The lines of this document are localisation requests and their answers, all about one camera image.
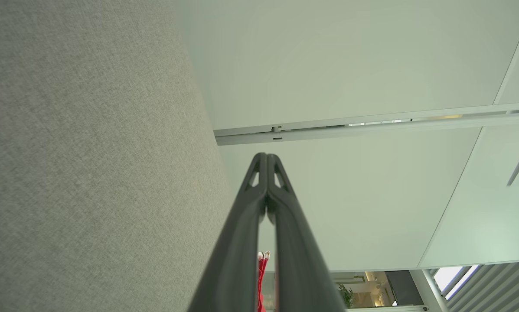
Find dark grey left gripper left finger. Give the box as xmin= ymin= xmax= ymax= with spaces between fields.
xmin=188 ymin=152 xmax=268 ymax=312

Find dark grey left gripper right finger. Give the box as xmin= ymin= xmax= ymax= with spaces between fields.
xmin=267 ymin=153 xmax=346 ymax=312

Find red Bulls jersey white sleeves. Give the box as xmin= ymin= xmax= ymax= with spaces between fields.
xmin=257 ymin=250 xmax=271 ymax=312

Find green potted plant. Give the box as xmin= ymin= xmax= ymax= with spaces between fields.
xmin=337 ymin=284 xmax=355 ymax=309

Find glass window panel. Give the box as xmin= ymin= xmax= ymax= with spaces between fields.
xmin=329 ymin=259 xmax=519 ymax=312

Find dark flat screen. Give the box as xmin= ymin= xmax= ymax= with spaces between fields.
xmin=385 ymin=270 xmax=424 ymax=306

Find white window post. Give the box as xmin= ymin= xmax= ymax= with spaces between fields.
xmin=409 ymin=269 xmax=450 ymax=312

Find grey metal partition post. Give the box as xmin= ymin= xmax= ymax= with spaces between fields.
xmin=213 ymin=101 xmax=519 ymax=146

